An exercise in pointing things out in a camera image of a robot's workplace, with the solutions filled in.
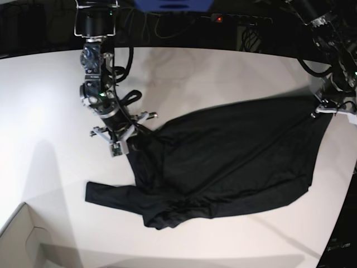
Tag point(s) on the black power strip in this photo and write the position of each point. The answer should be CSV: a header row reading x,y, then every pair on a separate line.
x,y
241,19

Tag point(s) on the black t-shirt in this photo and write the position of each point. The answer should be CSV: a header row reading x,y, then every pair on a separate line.
x,y
230,160

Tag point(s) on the blue bin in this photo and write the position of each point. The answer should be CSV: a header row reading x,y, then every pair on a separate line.
x,y
174,5

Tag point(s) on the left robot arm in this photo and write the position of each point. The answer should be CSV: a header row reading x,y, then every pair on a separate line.
x,y
333,24

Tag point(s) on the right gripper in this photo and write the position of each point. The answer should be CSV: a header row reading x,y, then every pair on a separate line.
x,y
117,140

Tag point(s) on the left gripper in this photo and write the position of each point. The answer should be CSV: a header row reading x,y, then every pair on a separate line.
x,y
345,107

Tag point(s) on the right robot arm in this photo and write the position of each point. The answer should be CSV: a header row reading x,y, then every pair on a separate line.
x,y
95,21

